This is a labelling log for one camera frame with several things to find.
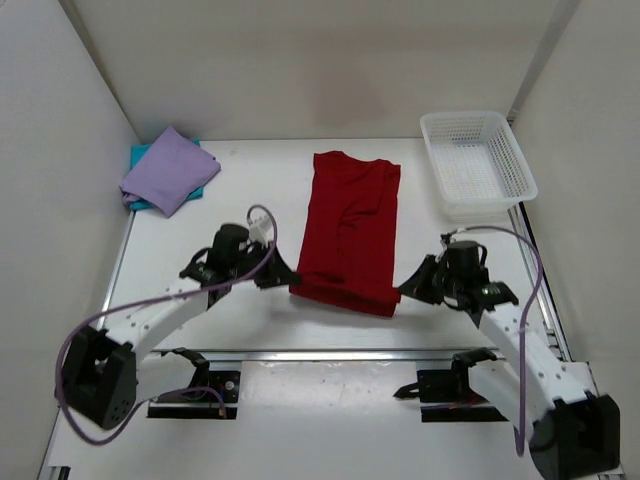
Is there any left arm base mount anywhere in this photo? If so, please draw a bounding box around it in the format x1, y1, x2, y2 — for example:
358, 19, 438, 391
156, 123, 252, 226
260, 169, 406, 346
147, 348, 241, 420

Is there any purple t-shirt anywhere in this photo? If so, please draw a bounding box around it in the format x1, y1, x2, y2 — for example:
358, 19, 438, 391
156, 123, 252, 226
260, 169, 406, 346
119, 126, 222, 217

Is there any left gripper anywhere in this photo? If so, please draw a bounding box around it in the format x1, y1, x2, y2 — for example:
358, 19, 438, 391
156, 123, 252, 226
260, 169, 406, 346
229, 240, 301, 289

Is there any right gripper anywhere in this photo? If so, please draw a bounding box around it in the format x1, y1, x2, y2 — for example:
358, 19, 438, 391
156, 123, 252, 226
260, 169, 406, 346
397, 255, 462, 307

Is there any teal t-shirt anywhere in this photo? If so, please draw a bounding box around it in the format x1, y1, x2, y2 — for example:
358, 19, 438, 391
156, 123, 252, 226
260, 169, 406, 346
119, 142, 219, 216

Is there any white plastic basket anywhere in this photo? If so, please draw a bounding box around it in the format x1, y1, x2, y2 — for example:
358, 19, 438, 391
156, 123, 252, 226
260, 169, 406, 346
420, 110, 538, 222

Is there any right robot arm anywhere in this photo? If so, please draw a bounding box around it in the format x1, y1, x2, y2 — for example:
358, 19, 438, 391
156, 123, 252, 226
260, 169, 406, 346
398, 241, 620, 479

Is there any red t-shirt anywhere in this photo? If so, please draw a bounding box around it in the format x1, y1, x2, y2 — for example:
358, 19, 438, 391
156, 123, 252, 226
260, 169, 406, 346
289, 151, 401, 318

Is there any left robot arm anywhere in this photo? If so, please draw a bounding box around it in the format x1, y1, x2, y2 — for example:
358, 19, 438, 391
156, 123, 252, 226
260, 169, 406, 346
55, 216, 299, 431

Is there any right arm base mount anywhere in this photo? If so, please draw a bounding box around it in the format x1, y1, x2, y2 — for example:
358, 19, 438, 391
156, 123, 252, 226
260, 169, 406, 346
393, 347, 507, 424

